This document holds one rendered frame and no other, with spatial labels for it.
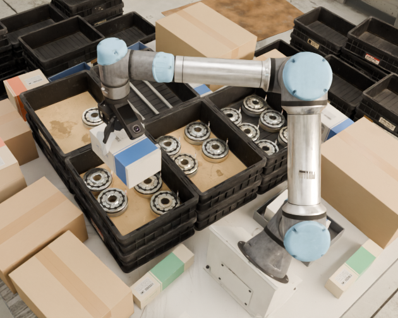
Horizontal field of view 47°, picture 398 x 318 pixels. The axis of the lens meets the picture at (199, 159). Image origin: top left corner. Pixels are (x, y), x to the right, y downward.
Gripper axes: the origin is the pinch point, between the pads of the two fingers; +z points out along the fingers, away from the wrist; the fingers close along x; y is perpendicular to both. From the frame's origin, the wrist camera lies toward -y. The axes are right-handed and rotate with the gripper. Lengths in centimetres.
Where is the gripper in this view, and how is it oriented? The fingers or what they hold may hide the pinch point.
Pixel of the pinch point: (125, 146)
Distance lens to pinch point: 142.2
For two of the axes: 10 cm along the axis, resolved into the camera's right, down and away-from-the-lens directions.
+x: -7.5, 4.7, -4.7
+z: -0.5, 6.6, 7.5
